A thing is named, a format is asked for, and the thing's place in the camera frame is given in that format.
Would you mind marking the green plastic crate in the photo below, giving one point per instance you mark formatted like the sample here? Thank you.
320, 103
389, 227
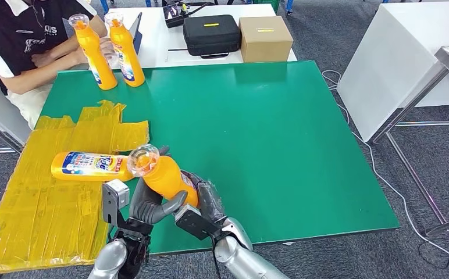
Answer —
267, 3

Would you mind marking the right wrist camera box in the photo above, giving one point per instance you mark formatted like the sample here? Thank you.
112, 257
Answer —
195, 223

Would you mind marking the person's right hand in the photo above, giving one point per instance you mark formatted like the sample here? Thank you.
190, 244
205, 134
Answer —
109, 52

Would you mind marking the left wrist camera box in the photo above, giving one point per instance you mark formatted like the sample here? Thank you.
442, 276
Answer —
114, 196

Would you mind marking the orange detergent bottle clear cap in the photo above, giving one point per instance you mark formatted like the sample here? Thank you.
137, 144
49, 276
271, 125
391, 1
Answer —
166, 177
93, 57
89, 167
124, 50

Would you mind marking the black controller with screen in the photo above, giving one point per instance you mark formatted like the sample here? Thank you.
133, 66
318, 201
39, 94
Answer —
174, 15

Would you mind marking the green table mat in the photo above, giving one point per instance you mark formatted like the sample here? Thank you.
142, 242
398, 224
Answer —
247, 134

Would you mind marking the white panel-sided table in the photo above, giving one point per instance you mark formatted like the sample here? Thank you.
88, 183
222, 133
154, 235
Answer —
387, 71

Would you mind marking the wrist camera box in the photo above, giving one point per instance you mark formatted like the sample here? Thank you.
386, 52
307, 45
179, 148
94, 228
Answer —
195, 223
114, 196

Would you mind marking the black zip carry case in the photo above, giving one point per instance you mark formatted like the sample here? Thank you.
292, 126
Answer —
211, 38

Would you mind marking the white desk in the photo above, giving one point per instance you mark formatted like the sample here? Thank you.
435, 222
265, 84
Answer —
155, 50

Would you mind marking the person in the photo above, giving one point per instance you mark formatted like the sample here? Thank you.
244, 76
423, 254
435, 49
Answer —
12, 38

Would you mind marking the yellow plastic sheet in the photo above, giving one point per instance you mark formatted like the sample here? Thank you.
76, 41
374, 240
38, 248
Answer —
35, 215

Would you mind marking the person's right forearm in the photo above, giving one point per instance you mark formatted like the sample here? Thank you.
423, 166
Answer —
43, 75

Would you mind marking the brown cardboard box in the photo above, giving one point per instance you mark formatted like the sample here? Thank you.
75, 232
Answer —
265, 44

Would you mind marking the person's left forearm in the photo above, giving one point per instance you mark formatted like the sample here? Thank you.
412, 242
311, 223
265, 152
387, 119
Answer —
74, 42

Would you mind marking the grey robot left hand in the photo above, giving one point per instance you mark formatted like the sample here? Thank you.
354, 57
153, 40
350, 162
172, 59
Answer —
147, 208

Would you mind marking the person's left hand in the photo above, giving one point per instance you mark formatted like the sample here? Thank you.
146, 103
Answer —
43, 59

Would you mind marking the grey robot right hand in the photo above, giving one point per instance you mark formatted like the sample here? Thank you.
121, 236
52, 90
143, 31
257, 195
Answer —
211, 200

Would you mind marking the tablet in blue case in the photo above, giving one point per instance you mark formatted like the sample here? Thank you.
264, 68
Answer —
136, 36

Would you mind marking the thin black pen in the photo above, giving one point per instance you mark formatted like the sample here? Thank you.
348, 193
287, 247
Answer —
178, 49

